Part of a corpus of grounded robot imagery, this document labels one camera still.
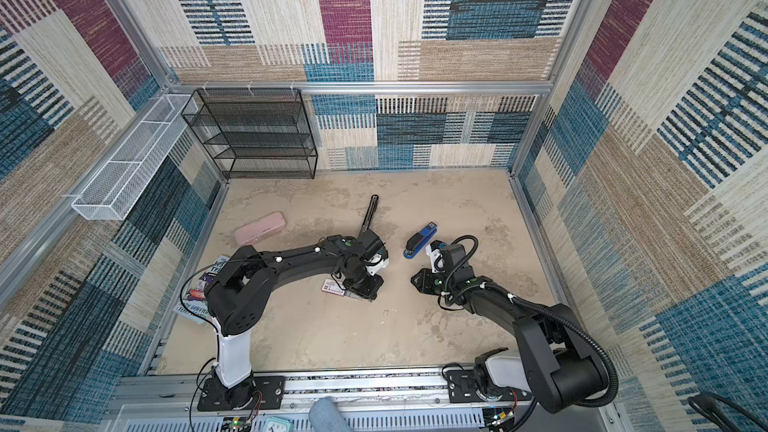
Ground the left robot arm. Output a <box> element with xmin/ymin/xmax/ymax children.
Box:
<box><xmin>204</xmin><ymin>230</ymin><xmax>389</xmax><ymax>391</ymax></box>

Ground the white wire basket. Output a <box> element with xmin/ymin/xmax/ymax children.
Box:
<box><xmin>72</xmin><ymin>94</ymin><xmax>190</xmax><ymax>221</ymax></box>

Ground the pink pencil case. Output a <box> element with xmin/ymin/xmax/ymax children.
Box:
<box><xmin>234</xmin><ymin>211</ymin><xmax>287</xmax><ymax>246</ymax></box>

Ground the teal electronics box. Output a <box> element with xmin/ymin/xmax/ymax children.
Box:
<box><xmin>261</xmin><ymin>416</ymin><xmax>293</xmax><ymax>432</ymax></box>

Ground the black cable corner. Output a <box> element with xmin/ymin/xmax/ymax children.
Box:
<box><xmin>687</xmin><ymin>391</ymin><xmax>767</xmax><ymax>432</ymax></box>

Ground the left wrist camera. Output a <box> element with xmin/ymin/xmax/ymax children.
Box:
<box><xmin>365</xmin><ymin>248</ymin><xmax>389</xmax><ymax>276</ymax></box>

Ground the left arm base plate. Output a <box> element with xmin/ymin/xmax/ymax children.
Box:
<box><xmin>195</xmin><ymin>375</ymin><xmax>285</xmax><ymax>412</ymax></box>

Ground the red white staple box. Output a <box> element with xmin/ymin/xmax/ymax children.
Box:
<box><xmin>322</xmin><ymin>278</ymin><xmax>347</xmax><ymax>297</ymax></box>

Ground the black mesh shelf rack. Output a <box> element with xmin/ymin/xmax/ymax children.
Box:
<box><xmin>181</xmin><ymin>88</ymin><xmax>318</xmax><ymax>180</ymax></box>

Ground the black stapler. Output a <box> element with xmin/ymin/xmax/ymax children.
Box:
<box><xmin>359</xmin><ymin>194</ymin><xmax>379</xmax><ymax>234</ymax></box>

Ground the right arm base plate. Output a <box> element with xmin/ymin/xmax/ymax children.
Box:
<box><xmin>441</xmin><ymin>364</ymin><xmax>533</xmax><ymax>404</ymax></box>

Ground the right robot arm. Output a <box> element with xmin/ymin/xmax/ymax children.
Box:
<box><xmin>411</xmin><ymin>240</ymin><xmax>619</xmax><ymax>413</ymax></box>

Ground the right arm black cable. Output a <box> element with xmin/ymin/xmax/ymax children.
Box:
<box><xmin>434</xmin><ymin>233</ymin><xmax>620</xmax><ymax>432</ymax></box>

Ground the grey rounded object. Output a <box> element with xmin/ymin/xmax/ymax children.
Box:
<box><xmin>308</xmin><ymin>397</ymin><xmax>352</xmax><ymax>432</ymax></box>

